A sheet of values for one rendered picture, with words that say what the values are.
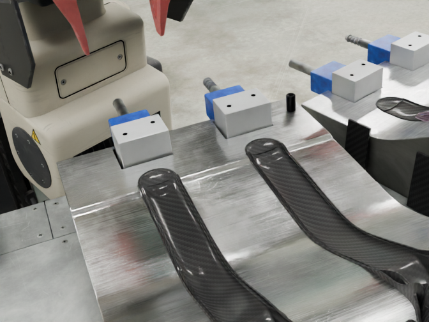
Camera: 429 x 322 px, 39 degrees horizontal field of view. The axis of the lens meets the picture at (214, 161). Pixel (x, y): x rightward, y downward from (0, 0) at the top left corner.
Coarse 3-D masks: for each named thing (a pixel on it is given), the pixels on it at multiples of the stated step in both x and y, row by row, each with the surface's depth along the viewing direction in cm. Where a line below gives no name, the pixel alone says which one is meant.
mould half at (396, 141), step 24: (384, 72) 77; (408, 72) 76; (336, 96) 73; (384, 96) 72; (408, 96) 71; (336, 120) 68; (360, 120) 68; (384, 120) 67; (384, 144) 64; (408, 144) 61; (384, 168) 65; (408, 168) 63; (408, 192) 64
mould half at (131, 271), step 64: (192, 128) 63; (320, 128) 61; (128, 192) 55; (192, 192) 55; (256, 192) 54; (384, 192) 53; (128, 256) 49; (256, 256) 47; (320, 256) 45; (128, 320) 42; (192, 320) 39; (320, 320) 36; (384, 320) 35
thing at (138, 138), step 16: (128, 112) 66; (144, 112) 64; (112, 128) 59; (128, 128) 59; (144, 128) 59; (160, 128) 59; (128, 144) 57; (144, 144) 58; (160, 144) 59; (128, 160) 58; (144, 160) 59
